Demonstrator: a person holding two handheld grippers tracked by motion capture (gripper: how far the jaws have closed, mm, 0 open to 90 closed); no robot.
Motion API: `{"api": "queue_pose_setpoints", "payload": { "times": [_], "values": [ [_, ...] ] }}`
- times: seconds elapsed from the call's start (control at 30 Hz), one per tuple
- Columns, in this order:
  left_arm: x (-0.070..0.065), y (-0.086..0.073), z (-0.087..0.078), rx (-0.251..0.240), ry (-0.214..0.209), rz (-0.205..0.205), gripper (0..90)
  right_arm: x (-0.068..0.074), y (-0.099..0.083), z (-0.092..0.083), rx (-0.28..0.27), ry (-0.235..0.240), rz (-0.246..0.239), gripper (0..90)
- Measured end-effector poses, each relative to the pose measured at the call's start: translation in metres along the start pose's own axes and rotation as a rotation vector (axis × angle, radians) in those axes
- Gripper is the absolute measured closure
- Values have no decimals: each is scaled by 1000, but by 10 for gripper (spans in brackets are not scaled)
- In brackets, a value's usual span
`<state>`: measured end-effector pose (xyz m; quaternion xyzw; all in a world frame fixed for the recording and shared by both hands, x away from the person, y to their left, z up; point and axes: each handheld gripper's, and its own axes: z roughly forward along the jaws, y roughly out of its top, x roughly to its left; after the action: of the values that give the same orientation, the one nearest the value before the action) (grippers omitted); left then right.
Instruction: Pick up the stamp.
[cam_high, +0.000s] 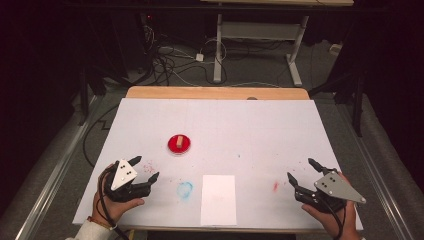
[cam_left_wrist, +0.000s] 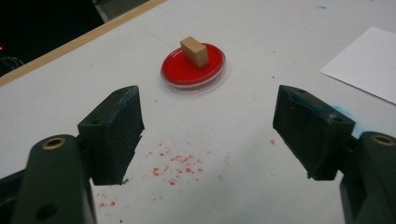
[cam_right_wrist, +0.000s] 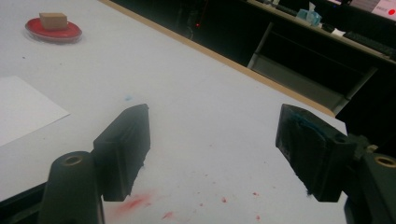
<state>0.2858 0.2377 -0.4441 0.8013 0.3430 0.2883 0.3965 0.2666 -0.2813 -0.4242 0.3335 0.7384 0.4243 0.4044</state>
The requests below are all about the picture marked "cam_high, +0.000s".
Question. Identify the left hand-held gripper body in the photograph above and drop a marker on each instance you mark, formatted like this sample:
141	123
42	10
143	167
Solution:
123	175

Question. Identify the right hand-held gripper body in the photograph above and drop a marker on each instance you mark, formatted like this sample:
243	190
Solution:
336	188

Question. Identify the round red ink pad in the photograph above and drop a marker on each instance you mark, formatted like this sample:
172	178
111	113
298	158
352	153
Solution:
173	143

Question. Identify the small wooden stamp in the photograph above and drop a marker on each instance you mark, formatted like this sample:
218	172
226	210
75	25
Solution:
180	141

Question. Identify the person's right hand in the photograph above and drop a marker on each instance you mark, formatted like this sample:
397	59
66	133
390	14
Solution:
330	221

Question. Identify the person's left hand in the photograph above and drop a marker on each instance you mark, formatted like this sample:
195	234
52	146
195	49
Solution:
111	210

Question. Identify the white paper sheet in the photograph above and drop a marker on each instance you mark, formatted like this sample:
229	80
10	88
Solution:
218	200

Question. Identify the black metal stand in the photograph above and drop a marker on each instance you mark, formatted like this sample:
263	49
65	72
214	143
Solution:
358	106
83	96

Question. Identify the large white board cover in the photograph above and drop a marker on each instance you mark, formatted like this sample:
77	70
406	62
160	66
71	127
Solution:
233	126

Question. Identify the wooden table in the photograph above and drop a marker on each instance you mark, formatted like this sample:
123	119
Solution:
216	92

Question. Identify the white power strip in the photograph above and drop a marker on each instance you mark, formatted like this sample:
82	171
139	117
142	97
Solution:
335	49

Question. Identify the white power adapter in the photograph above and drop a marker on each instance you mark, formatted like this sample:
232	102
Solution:
199	57

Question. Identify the aluminium rail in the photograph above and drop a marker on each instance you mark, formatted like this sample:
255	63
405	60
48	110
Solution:
56	166
376	180

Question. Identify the white metal desk frame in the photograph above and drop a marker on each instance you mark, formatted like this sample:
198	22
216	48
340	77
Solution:
260	30

